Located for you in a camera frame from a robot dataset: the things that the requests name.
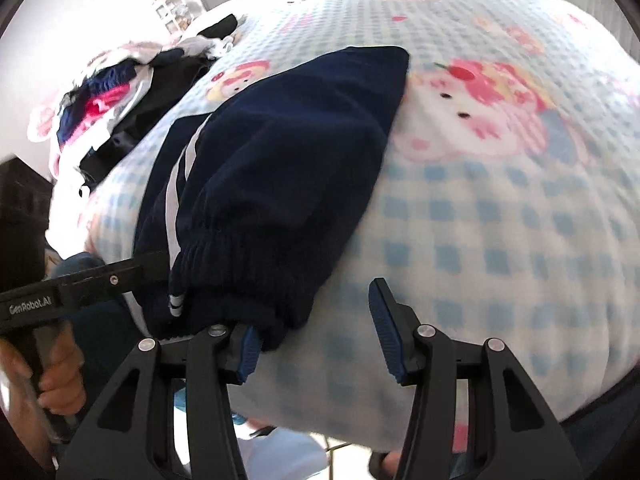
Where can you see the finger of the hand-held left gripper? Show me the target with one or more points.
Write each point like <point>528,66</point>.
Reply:
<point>115,280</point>

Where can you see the person's left hand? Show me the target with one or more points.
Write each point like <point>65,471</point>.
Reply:
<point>62,380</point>

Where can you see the person's dark jeans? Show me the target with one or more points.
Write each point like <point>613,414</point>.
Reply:
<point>610,435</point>

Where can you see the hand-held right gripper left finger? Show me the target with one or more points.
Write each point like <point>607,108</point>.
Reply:
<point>247,355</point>

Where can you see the navy white-striped pants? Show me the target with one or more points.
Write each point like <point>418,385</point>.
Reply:
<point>280,160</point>

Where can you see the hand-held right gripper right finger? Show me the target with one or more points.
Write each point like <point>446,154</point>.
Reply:
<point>387,330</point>

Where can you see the white shelf rack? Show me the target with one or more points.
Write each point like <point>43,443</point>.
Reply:
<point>172,12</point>

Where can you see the pile of mixed clothes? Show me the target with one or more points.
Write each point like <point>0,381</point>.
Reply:
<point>140,120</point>

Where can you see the blue checkered cartoon blanket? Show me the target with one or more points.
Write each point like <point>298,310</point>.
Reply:
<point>500,235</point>

